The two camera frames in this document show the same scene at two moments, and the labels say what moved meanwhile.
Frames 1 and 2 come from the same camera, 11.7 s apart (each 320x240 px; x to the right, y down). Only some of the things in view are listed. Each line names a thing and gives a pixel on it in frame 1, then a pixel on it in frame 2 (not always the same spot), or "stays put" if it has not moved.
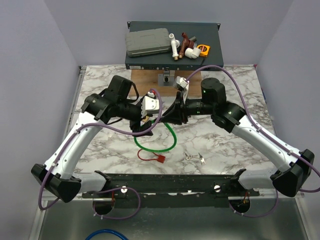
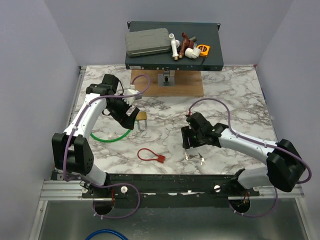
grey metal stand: [167, 79] stays put
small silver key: [202, 159] stays put
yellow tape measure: [205, 49] stays put
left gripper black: [135, 125] -> [126, 121]
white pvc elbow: [192, 53] stays put
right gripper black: [177, 113] -> [186, 131]
